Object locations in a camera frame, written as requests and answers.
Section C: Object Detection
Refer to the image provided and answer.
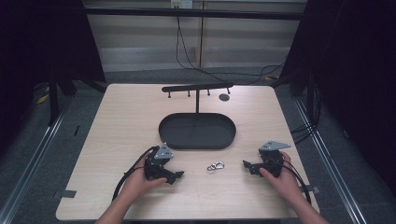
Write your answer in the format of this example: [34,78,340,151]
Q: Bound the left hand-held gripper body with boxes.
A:
[144,142,176,182]

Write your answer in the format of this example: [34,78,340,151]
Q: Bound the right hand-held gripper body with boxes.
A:
[258,140,292,178]

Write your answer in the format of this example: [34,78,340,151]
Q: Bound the person's left hand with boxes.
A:
[123,156,168,203]

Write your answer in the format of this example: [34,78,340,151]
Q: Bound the person's right hand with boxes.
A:
[259,151,304,205]

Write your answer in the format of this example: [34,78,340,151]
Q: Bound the silver metal carabiner clip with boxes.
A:
[206,160,226,173]

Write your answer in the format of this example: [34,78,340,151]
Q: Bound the black hook stand with tray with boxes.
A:
[158,81,237,150]

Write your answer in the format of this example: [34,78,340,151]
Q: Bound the grey tape strip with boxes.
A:
[51,189,78,200]
[301,185,321,195]

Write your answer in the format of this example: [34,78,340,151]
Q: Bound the black metal stand leg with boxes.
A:
[47,70,61,127]

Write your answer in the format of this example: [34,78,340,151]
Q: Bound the black curtain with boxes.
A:
[278,0,396,197]
[0,0,106,157]

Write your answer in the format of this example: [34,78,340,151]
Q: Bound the left hand-held gripper black cable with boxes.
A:
[111,145,161,202]

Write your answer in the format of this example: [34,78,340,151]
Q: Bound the hand-held gripper black cable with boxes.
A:
[111,145,161,202]
[280,163,313,205]

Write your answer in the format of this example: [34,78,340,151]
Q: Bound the right hand-held gripper black cable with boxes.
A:
[280,163,313,205]

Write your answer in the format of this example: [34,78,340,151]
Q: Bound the bundle of black cables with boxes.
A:
[290,82,323,145]

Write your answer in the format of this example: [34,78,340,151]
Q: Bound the metal floor rail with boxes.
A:
[0,92,76,224]
[292,97,368,224]

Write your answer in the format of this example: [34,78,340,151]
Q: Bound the black cable hanging from socket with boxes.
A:
[175,14,286,86]

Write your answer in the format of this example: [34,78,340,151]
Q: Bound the black horizontal frame bar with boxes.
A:
[83,7,308,21]

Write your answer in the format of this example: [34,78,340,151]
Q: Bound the white wall socket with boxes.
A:
[170,0,194,10]

